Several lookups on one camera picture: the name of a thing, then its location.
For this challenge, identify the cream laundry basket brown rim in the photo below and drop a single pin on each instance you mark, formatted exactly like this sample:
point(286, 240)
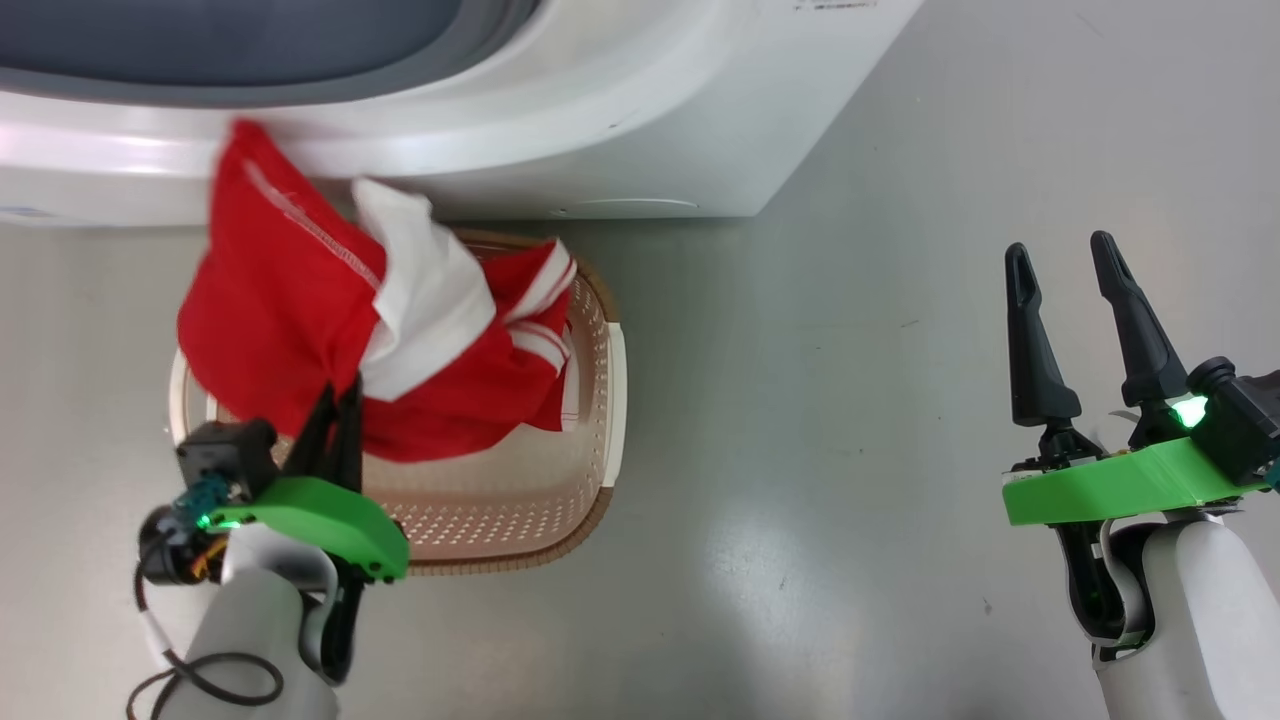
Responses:
point(500, 500)

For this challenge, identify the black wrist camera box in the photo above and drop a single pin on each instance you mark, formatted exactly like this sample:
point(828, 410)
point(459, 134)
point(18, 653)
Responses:
point(225, 450)
point(1240, 420)

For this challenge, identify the white front-load washing machine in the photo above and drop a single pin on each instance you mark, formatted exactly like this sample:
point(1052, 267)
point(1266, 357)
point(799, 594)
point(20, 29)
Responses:
point(600, 120)

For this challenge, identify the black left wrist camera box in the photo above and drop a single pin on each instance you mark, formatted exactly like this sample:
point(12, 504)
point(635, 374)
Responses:
point(225, 450)

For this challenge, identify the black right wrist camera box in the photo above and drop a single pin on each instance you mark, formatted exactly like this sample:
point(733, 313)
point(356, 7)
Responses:
point(1240, 420)

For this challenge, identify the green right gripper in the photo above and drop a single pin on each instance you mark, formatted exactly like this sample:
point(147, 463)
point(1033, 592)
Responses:
point(1120, 485)

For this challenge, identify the red and white garment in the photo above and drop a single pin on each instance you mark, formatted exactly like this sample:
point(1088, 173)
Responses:
point(280, 320)

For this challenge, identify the blue energy label sticker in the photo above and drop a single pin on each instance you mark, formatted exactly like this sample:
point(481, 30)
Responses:
point(20, 212)

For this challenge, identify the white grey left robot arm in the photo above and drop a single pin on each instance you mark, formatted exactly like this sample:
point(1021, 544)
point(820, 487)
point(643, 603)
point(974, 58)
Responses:
point(250, 630)

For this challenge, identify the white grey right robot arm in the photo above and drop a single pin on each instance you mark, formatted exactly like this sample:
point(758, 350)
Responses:
point(1200, 620)

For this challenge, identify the grey rubber door seal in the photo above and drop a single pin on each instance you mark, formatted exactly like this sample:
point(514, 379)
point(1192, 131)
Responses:
point(480, 50)

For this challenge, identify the round white drain filter cover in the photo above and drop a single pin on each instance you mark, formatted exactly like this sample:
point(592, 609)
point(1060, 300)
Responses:
point(625, 206)

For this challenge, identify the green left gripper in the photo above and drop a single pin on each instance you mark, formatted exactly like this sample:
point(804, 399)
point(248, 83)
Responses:
point(320, 510)

